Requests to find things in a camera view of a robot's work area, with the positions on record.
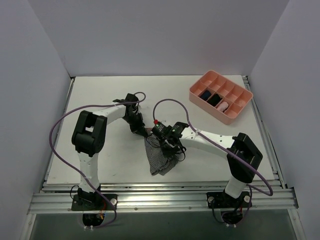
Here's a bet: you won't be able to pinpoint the grey striped underwear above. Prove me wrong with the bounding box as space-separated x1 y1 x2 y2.
144 128 182 176

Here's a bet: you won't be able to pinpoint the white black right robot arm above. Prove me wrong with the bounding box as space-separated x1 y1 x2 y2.
151 120 263 207

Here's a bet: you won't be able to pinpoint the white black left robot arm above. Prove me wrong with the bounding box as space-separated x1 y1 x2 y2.
71 93 148 210

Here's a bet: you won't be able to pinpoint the blue rolled cloth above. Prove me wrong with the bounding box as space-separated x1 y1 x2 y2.
200 90 212 101

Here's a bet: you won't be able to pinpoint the black rolled cloth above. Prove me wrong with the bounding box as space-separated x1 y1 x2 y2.
207 93 223 107

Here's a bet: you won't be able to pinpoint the pink rolled cloth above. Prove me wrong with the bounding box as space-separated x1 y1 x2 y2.
216 101 229 113

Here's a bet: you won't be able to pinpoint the pink compartment tray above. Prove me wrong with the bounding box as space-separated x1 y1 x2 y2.
189 70 253 125

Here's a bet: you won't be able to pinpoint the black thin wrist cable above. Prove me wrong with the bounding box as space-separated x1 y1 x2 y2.
144 134 187 162

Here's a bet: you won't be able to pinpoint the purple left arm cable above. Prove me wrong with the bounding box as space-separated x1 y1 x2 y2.
48 91 147 229

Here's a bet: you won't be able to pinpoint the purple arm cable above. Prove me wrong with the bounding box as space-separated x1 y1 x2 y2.
48 91 147 229
152 98 274 226

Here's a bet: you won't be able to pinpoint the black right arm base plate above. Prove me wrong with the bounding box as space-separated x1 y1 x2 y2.
206 191 252 209

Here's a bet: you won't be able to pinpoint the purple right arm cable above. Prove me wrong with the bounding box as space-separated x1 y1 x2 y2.
152 98 274 226

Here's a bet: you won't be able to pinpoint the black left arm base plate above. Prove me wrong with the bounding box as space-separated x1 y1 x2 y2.
71 193 118 212

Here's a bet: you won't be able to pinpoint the aluminium frame rail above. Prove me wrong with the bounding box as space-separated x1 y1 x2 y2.
28 180 299 214

